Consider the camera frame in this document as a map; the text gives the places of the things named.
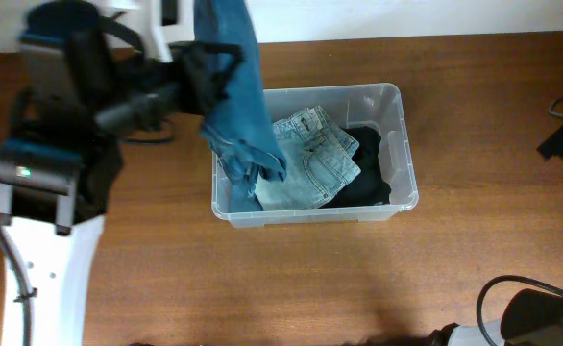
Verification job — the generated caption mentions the dark blue jeans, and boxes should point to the dark blue jeans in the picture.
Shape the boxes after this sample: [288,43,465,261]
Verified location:
[194,0,287,212]

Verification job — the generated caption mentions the light blue jeans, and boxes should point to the light blue jeans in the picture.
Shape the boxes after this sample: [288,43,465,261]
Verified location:
[256,106,361,211]

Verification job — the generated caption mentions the black garment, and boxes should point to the black garment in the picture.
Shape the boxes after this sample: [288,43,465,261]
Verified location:
[322,126,392,209]

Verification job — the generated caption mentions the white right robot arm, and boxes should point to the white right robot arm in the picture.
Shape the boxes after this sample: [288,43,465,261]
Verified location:
[424,125,563,346]

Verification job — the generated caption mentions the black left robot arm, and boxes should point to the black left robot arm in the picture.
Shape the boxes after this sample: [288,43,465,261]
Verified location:
[0,1,244,345]

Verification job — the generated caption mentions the clear plastic storage bin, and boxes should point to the clear plastic storage bin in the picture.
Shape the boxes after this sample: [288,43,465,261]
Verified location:
[211,83,419,228]

